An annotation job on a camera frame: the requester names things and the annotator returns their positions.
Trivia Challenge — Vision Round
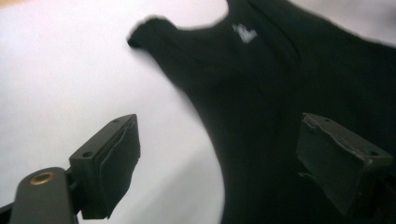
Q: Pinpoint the black garment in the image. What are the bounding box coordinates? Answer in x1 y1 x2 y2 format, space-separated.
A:
126 0 396 224

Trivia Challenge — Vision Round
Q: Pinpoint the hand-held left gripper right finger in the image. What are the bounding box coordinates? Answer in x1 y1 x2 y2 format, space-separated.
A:
295 112 394 217

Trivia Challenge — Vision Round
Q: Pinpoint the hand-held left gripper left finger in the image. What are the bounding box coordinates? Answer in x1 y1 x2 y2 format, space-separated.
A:
68 113 142 220

